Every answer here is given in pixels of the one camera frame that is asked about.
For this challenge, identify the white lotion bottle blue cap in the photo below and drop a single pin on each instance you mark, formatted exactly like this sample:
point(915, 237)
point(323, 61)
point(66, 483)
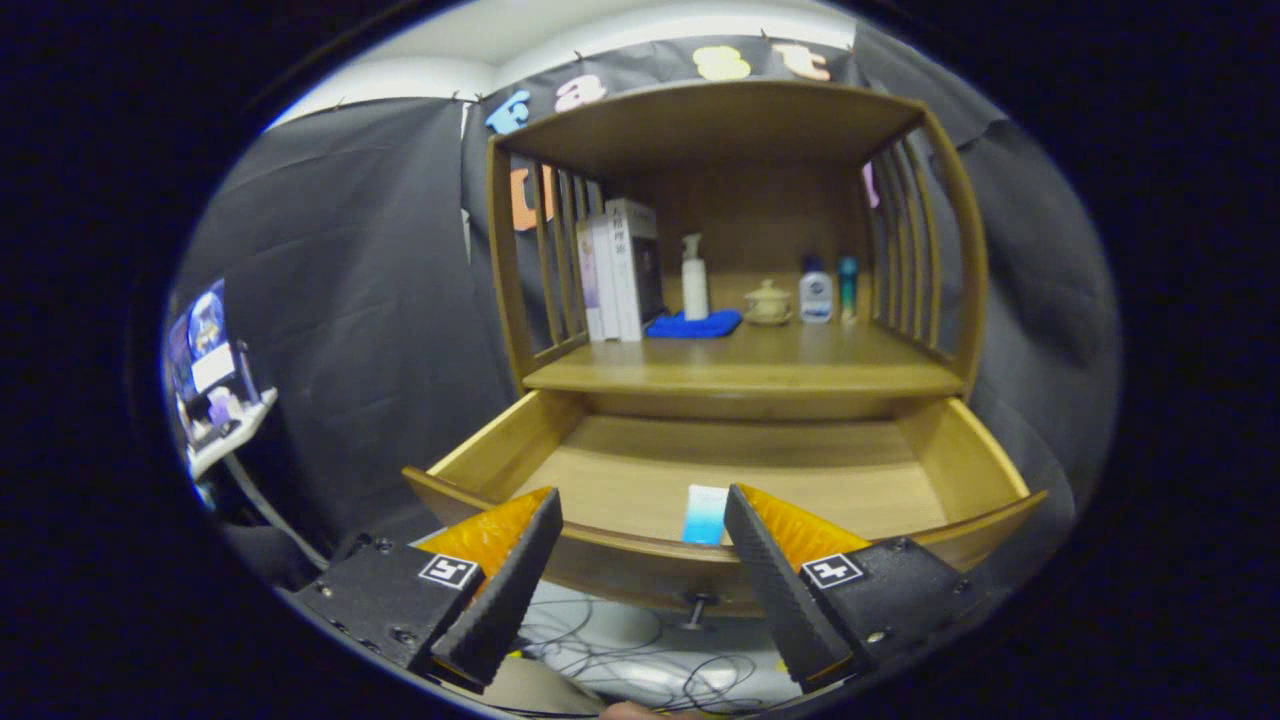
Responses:
point(816, 295)

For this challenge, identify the lilac book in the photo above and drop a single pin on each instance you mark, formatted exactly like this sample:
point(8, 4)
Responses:
point(589, 285)

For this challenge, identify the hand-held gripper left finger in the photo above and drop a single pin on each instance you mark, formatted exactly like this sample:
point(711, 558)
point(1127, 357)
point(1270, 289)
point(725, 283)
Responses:
point(510, 590)

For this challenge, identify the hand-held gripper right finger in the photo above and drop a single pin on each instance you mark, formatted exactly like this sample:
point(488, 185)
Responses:
point(775, 590)

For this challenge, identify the blue cloth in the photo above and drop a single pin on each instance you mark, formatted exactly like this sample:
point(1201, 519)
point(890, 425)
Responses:
point(695, 324)

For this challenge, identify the thin white book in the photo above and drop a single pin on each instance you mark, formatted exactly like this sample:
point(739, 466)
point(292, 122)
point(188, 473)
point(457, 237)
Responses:
point(605, 280)

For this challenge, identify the blue squeeze tube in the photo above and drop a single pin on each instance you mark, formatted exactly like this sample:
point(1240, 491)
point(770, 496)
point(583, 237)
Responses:
point(704, 520)

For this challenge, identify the teal slim bottle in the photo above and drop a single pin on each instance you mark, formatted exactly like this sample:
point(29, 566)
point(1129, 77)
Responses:
point(848, 290)

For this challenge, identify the white pump bottle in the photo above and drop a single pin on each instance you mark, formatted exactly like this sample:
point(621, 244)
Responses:
point(695, 290)

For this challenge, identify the lidded tea cup with saucer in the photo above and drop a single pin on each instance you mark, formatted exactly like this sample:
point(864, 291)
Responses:
point(768, 303)

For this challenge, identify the wooden cabinet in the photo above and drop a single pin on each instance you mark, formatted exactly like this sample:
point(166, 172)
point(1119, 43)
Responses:
point(720, 125)

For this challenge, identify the wooden countertop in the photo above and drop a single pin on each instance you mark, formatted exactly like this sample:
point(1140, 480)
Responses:
point(760, 360)

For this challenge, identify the thick white book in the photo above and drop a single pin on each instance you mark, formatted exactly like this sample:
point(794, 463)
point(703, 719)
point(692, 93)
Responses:
point(630, 270)

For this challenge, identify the white desk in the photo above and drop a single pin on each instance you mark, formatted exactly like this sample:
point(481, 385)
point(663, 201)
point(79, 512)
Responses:
point(235, 435)

